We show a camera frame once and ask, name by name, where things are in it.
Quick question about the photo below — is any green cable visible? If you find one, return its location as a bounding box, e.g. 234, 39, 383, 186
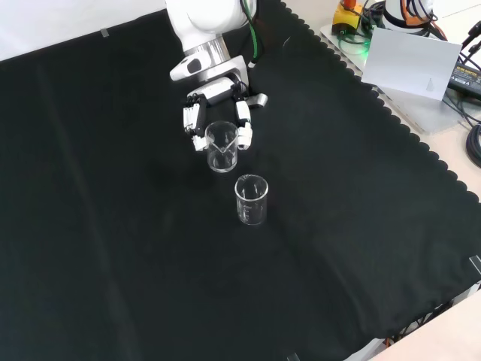
240, 0, 265, 69

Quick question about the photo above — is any pale board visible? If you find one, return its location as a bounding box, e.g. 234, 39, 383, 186
360, 28, 463, 102

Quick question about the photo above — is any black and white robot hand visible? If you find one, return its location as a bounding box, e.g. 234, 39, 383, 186
182, 75, 269, 152

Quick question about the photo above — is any yellow stop button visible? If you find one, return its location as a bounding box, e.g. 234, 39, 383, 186
332, 0, 365, 35

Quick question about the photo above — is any orange cable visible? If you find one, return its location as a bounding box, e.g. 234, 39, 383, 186
396, 0, 449, 39

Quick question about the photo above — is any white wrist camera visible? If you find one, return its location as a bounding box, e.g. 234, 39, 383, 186
168, 54, 211, 82

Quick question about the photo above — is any clear glass beaker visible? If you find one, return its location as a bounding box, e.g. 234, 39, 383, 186
234, 174, 270, 226
204, 120, 239, 174

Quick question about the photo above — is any black bench cloth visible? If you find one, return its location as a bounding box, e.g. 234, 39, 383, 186
0, 0, 481, 361

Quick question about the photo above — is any black power adapter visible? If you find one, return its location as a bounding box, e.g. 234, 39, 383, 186
446, 62, 481, 96

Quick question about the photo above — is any metal base plate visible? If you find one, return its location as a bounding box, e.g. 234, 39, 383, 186
318, 20, 470, 135

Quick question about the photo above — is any coiled black cable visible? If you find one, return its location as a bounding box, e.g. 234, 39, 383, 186
465, 123, 481, 168

